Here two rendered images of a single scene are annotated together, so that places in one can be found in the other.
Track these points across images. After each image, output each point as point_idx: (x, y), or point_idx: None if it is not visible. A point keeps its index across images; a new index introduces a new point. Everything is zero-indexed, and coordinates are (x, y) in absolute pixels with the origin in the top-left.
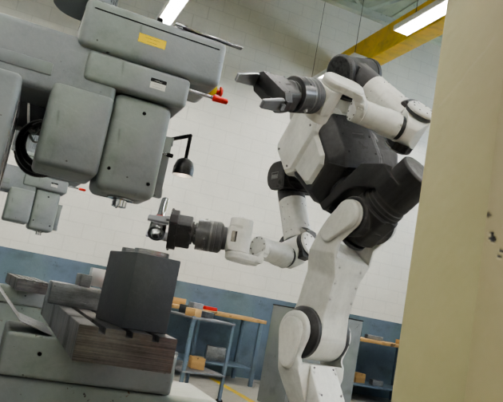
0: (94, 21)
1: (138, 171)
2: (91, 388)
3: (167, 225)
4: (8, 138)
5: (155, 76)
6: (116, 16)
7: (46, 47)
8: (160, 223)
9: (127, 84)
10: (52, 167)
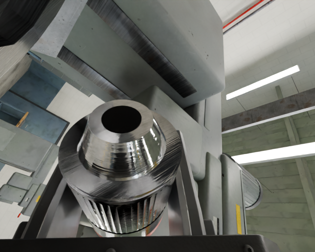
0: (235, 167)
1: None
2: None
3: (182, 227)
4: (176, 68)
5: (219, 223)
6: (241, 186)
7: (215, 130)
8: (176, 179)
9: (210, 190)
10: (144, 98)
